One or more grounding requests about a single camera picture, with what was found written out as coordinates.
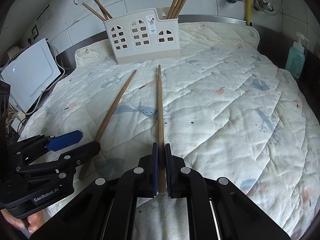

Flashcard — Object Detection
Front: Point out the person left hand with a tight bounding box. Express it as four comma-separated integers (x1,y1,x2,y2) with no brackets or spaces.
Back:
1,209,45,234

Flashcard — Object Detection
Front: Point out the cream house-shaped utensil holder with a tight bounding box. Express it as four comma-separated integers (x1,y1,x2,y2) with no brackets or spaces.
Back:
104,7,181,64

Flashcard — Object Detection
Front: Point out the teal soap dispenser bottle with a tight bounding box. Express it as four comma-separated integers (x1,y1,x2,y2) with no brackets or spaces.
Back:
285,32,309,79

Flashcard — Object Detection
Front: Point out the white appliance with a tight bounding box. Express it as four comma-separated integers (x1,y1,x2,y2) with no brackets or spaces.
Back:
1,38,61,113

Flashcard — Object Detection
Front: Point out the wooden chopstick nine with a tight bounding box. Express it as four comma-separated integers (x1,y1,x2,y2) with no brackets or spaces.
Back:
169,0,193,20

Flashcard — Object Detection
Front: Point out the wooden chopstick seven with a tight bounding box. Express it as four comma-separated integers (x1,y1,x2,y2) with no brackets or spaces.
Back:
157,64,167,194

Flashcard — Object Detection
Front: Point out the white quilted patterned mat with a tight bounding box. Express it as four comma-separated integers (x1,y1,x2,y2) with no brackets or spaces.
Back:
21,22,319,239

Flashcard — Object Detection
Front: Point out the wooden chopstick four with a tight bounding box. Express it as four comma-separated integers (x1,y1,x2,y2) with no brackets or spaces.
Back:
78,69,137,181

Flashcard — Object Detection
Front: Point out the wooden chopstick two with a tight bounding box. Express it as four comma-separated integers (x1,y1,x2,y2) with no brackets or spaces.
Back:
88,0,113,21

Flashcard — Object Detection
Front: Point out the wooden chopstick one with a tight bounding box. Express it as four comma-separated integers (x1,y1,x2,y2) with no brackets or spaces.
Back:
82,3,106,22

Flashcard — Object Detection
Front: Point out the white power adapter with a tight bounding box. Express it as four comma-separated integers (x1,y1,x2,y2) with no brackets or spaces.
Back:
11,118,24,133

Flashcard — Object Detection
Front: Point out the yellow gas pipe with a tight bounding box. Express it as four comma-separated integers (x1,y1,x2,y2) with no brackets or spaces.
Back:
246,0,252,26

